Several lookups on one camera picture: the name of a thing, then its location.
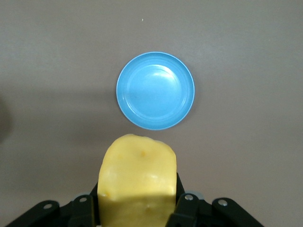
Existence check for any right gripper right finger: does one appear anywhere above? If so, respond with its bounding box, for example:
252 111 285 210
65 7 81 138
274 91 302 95
165 173 264 227

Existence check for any yellow sponge block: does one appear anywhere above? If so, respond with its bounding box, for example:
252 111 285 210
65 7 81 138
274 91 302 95
97 133 178 227

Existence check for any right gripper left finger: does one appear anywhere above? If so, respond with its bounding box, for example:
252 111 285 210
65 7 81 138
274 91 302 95
4 182 99 227

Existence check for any blue round plate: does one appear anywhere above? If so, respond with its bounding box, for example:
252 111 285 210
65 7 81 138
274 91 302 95
116 51 196 131

